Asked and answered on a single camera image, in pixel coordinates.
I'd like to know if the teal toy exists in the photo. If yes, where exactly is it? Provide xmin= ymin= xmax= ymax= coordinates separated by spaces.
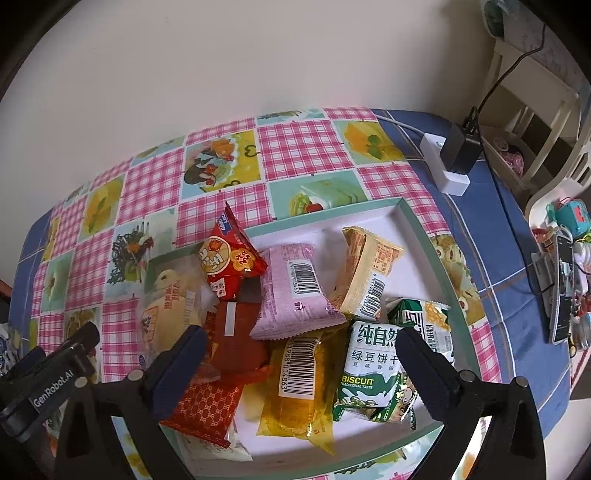
xmin=554 ymin=198 xmax=591 ymax=236

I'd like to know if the white chair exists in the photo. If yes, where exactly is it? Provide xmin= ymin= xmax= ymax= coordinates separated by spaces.
xmin=480 ymin=37 xmax=591 ymax=195

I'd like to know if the beige snack packet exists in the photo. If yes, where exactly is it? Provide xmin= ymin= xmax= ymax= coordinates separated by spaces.
xmin=330 ymin=226 xmax=406 ymax=321

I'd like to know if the white tray with green rim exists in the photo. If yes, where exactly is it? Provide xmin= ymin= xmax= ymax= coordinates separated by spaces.
xmin=143 ymin=198 xmax=478 ymax=478

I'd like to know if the black power adapter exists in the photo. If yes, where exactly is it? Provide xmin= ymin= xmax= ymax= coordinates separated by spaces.
xmin=443 ymin=107 xmax=483 ymax=176

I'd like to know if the small red snack packet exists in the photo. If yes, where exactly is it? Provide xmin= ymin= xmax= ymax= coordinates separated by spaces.
xmin=198 ymin=200 xmax=269 ymax=301

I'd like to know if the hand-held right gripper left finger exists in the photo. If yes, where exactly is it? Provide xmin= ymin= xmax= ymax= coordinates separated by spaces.
xmin=53 ymin=325 xmax=209 ymax=480

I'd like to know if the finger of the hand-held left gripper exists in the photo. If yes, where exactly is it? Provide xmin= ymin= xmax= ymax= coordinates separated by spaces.
xmin=62 ymin=322 xmax=101 ymax=360

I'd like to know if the yellow cake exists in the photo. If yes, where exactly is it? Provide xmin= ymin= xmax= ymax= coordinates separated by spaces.
xmin=256 ymin=337 xmax=352 ymax=455

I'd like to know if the black cable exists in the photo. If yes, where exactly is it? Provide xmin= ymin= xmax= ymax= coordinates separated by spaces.
xmin=473 ymin=23 xmax=550 ymax=121

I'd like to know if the green white corn snack packet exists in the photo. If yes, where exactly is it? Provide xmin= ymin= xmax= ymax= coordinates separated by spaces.
xmin=385 ymin=298 xmax=455 ymax=365

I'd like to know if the white patterned cloth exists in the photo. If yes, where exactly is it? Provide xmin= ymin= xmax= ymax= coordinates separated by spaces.
xmin=482 ymin=0 xmax=583 ymax=88

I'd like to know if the green white biscuit packet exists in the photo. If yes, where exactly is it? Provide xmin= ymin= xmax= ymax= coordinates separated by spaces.
xmin=332 ymin=318 xmax=416 ymax=423

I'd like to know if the white side table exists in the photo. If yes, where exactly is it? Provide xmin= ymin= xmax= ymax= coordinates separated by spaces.
xmin=524 ymin=175 xmax=591 ymax=352

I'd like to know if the pink cloth item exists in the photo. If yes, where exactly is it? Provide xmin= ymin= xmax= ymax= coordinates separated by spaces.
xmin=501 ymin=148 xmax=525 ymax=176

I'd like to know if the red patterned snack packet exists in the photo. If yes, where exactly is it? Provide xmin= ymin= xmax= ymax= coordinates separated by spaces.
xmin=159 ymin=369 xmax=269 ymax=448

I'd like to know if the black phone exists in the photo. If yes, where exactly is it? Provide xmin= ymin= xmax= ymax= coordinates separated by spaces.
xmin=549 ymin=231 xmax=575 ymax=344

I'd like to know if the crumpled blue white wrapper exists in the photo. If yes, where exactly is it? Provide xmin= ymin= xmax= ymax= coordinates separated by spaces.
xmin=0 ymin=323 xmax=19 ymax=374

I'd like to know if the blue tablecloth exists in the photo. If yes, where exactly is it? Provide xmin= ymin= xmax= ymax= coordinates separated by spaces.
xmin=14 ymin=108 xmax=573 ymax=439

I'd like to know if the plain red snack packet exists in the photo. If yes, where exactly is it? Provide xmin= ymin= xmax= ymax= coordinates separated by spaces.
xmin=205 ymin=300 xmax=271 ymax=384

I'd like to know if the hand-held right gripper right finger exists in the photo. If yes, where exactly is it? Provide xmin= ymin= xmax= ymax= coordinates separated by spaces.
xmin=396 ymin=327 xmax=548 ymax=480

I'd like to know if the white power strip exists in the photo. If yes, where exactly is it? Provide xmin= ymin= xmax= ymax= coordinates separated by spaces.
xmin=419 ymin=133 xmax=472 ymax=195

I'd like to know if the pink snack packet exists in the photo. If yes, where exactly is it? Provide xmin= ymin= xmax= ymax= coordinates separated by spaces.
xmin=249 ymin=243 xmax=347 ymax=341

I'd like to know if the yellow bun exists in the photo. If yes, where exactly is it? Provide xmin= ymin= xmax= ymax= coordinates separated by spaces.
xmin=139 ymin=286 xmax=206 ymax=365

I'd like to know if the white cable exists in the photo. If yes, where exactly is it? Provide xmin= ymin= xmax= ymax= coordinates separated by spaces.
xmin=376 ymin=113 xmax=428 ymax=139

